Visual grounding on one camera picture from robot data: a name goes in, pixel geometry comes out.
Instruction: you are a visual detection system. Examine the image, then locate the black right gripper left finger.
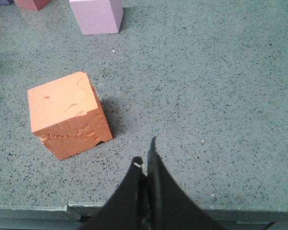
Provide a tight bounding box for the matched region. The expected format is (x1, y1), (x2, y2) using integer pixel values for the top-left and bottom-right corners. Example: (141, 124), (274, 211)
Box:
(80, 157), (143, 230)

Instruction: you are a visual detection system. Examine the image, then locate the purple foam cube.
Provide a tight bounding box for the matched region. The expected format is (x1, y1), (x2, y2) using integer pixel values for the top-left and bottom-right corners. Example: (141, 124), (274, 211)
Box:
(0, 0), (14, 5)

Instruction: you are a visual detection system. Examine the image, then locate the red textured foam cube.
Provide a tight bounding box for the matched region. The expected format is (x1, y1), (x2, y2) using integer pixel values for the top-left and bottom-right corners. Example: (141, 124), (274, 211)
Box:
(14, 0), (50, 11)

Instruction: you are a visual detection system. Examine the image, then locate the pink foam cube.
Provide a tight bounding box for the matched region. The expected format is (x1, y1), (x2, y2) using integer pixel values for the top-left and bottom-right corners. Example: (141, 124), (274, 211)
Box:
(69, 0), (123, 35)

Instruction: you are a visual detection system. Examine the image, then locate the damaged orange foam cube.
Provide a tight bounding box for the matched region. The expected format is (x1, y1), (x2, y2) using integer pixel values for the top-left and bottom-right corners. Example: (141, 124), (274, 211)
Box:
(28, 72), (113, 160)

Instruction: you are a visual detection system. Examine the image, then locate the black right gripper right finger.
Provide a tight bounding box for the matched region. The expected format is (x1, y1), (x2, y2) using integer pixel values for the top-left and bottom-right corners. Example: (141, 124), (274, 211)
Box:
(147, 138), (225, 230)

